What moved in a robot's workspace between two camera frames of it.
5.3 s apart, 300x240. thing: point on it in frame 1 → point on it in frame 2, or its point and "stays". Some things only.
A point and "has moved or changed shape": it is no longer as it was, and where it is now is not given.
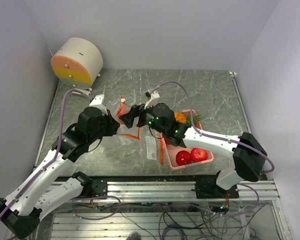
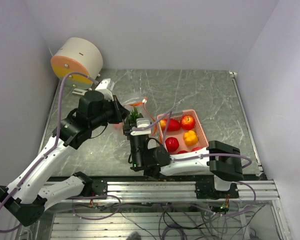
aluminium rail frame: x=173 y=210 stays
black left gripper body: x=106 y=127 → x=109 y=112
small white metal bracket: x=80 y=91 stays
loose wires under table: x=176 y=221 stays
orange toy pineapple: x=182 y=117 has moved or changed shape
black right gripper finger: x=128 y=118 → x=127 y=128
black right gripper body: x=146 y=117 → x=137 y=145
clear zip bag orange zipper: x=154 y=144 has moved or changed shape
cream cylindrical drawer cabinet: x=78 y=63 stays
